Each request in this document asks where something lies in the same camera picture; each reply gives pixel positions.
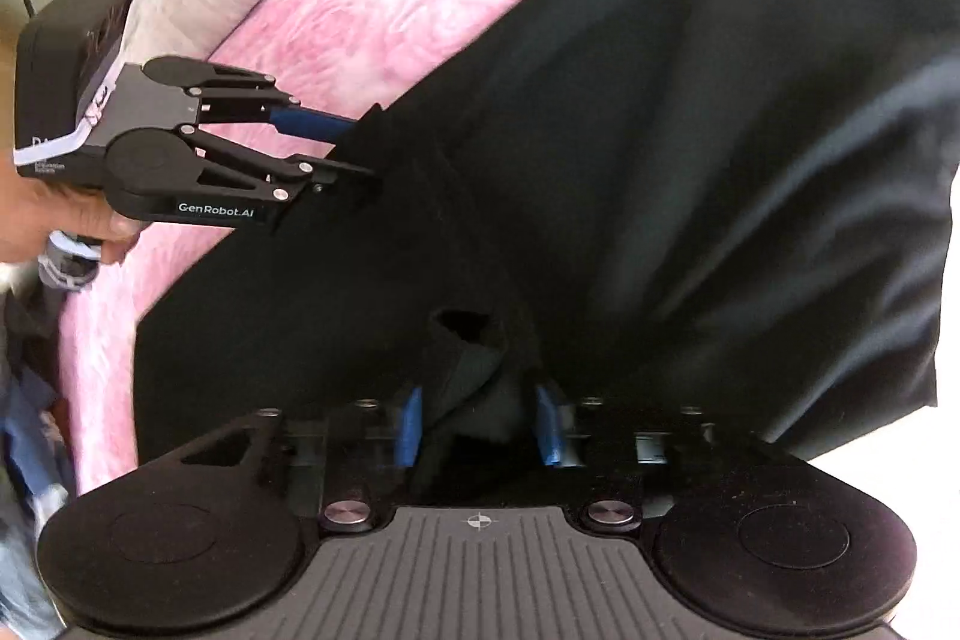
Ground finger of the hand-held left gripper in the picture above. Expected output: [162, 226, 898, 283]
[191, 72, 362, 146]
[195, 128, 385, 212]

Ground blue cloth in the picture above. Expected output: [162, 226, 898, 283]
[0, 265, 80, 633]

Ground black pants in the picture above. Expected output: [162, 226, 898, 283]
[135, 0, 960, 513]

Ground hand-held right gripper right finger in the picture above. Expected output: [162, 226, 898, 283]
[532, 381, 782, 532]

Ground pink patterned blanket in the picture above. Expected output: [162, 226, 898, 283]
[56, 0, 751, 498]

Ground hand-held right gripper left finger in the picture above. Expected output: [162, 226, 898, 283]
[176, 385, 425, 532]

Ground person's left hand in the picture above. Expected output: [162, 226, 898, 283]
[0, 173, 141, 268]

